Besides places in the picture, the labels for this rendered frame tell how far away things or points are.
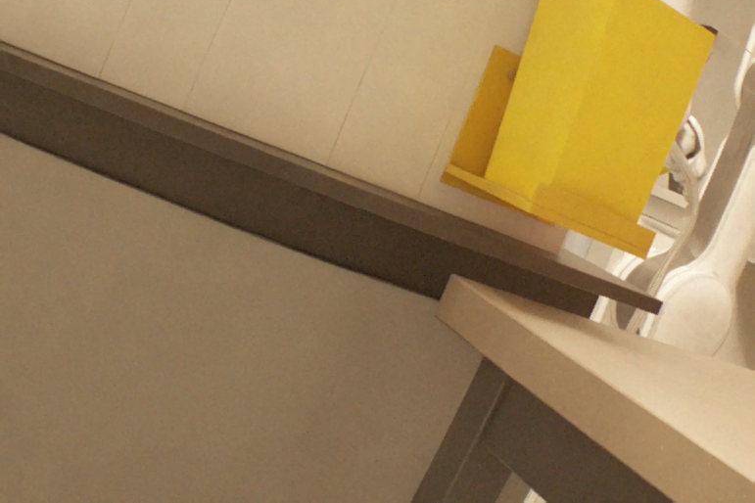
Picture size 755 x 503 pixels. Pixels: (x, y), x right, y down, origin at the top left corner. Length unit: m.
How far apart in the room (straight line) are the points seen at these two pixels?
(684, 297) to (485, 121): 0.82
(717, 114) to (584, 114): 5.25
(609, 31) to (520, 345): 0.21
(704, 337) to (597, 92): 0.96
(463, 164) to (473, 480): 0.24
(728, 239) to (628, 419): 1.15
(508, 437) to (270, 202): 0.23
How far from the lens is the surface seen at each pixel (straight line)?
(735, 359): 2.90
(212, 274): 0.73
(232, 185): 0.73
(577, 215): 0.67
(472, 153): 0.78
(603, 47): 0.67
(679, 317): 1.55
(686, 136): 1.86
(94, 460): 0.78
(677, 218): 2.98
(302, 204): 0.74
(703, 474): 0.44
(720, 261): 1.63
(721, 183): 1.68
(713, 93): 5.88
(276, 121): 0.74
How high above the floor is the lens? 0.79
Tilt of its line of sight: 3 degrees down
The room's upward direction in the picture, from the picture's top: 22 degrees clockwise
